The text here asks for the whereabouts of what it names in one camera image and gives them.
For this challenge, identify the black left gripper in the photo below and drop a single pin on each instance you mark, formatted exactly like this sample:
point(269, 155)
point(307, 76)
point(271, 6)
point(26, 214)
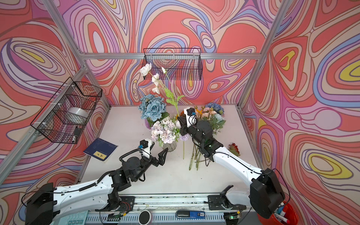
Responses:
point(161, 161)

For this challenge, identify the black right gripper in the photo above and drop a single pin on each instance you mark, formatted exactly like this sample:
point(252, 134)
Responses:
point(183, 125)

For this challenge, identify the clear ribbed glass vase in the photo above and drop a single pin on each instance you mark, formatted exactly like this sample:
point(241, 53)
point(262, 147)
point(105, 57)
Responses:
point(170, 146)

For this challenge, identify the white poppy stem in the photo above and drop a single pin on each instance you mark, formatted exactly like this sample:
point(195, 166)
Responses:
point(160, 89)

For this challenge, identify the blue rose bunch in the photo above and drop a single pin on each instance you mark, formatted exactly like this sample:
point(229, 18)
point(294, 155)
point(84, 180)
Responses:
point(153, 107)

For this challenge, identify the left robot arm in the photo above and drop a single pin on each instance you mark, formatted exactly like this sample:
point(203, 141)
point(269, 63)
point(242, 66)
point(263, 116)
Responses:
point(50, 203)

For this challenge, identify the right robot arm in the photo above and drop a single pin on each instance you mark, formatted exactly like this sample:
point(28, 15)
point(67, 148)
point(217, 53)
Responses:
point(265, 193)

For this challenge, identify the purple blue glass vase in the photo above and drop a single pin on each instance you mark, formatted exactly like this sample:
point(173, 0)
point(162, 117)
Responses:
point(148, 123)

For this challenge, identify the mixed flower bouquet pile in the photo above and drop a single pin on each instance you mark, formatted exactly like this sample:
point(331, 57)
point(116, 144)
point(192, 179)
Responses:
point(215, 115)

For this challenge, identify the red flower with leaf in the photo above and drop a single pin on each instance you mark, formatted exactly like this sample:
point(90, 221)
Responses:
point(233, 148)

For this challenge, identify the blue black device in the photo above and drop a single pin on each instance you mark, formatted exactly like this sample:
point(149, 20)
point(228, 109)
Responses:
point(186, 214)

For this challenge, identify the dark blue notebook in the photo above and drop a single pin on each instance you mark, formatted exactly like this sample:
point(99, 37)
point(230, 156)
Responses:
point(100, 149)

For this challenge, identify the round black speaker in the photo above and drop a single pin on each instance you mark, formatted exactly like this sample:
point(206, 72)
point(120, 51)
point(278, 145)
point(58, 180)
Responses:
point(145, 217)

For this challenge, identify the teal calculator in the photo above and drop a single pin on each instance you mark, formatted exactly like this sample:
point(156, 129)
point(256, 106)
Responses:
point(73, 219)

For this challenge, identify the red pen cup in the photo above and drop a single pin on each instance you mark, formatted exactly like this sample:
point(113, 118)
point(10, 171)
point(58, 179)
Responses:
point(284, 215)

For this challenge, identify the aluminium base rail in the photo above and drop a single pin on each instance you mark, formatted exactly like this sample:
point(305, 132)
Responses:
point(164, 207)

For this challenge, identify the black wire basket back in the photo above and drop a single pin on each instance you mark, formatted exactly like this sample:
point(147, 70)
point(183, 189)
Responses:
point(174, 63)

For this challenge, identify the black wire basket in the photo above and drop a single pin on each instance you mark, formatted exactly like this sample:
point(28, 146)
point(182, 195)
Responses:
point(174, 63)
point(69, 114)

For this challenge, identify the black wire basket left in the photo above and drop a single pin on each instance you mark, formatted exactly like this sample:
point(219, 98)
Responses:
point(69, 114)

